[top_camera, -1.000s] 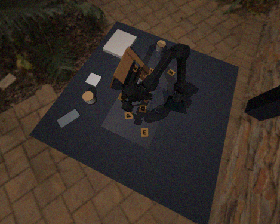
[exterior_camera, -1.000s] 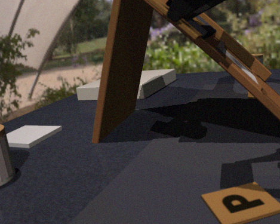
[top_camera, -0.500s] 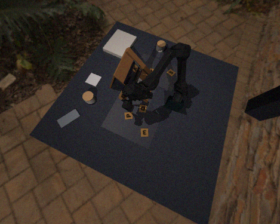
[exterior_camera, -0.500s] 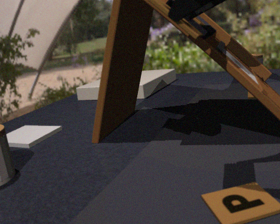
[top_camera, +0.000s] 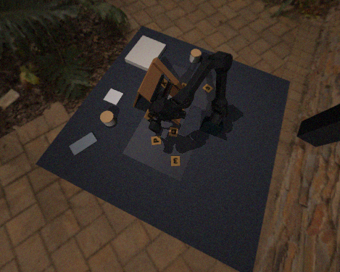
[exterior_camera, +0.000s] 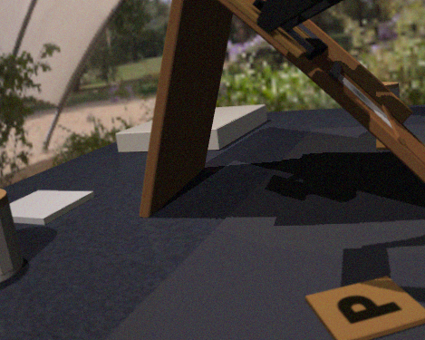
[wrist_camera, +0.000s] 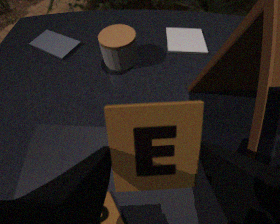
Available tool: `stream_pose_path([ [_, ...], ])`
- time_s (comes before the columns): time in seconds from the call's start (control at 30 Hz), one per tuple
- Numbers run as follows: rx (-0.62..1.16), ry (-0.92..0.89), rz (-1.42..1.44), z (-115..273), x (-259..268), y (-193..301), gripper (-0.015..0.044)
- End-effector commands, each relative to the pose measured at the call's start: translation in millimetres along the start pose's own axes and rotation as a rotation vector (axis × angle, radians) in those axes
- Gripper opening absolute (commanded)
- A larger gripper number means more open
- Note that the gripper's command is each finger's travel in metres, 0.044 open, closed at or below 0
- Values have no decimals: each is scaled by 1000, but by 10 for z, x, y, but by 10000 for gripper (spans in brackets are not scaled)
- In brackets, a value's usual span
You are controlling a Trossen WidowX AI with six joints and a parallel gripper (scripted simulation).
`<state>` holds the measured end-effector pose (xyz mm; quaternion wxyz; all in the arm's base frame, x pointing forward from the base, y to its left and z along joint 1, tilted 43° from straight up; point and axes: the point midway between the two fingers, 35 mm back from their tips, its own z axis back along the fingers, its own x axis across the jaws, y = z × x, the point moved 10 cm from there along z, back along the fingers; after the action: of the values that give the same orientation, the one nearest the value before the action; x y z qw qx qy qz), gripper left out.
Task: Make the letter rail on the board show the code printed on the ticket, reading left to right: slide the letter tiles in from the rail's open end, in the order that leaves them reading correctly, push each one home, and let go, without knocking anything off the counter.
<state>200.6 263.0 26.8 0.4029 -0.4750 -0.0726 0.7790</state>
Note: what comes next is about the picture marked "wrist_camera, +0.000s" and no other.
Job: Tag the brown wooden board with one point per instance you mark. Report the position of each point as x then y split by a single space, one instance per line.
250 59

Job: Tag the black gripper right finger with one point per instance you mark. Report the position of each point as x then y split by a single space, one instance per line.
248 191

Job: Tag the grey cylinder with tan lid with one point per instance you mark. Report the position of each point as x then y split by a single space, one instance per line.
118 47

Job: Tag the orange tile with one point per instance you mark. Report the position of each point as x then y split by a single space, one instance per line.
154 145

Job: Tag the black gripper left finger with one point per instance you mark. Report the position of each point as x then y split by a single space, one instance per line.
75 197

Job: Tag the tan square tile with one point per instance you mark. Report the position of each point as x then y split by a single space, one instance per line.
110 214

